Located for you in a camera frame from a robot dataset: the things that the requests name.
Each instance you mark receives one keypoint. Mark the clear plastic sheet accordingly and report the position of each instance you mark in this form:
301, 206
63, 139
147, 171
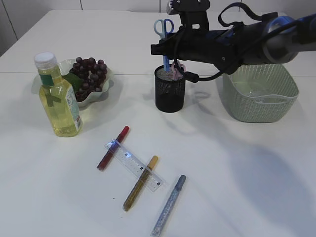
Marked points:
259, 93

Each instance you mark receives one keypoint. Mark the gold glitter glue pen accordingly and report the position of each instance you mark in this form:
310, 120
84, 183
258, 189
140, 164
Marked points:
139, 184

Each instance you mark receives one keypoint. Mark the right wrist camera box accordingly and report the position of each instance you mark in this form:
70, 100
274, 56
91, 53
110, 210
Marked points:
179, 6

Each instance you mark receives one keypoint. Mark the silver glitter glue pen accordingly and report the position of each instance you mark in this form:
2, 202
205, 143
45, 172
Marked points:
158, 228

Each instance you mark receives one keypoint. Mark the red glitter glue pen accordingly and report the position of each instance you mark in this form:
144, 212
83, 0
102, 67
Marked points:
110, 153

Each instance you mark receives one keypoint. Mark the black mesh pen holder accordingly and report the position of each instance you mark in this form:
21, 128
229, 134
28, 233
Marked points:
169, 93

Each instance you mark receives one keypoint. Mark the clear plastic ruler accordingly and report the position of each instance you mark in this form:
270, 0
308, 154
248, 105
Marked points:
135, 166

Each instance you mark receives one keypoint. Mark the purple artificial grape bunch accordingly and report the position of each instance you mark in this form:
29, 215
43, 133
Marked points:
87, 76

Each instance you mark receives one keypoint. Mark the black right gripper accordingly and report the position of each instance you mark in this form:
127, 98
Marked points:
193, 41

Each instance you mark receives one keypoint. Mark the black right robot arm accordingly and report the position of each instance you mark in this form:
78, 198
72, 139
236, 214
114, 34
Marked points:
275, 41

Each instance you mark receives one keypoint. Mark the green plastic woven basket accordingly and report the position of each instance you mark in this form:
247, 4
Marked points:
275, 78

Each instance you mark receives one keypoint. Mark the yellow tea drink bottle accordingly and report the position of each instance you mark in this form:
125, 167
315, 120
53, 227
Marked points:
57, 97

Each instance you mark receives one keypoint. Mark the blue capped scissors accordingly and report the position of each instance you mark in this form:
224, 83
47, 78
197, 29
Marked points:
162, 34

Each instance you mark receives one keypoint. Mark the pink capped scissors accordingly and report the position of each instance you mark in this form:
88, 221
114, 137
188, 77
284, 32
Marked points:
176, 75

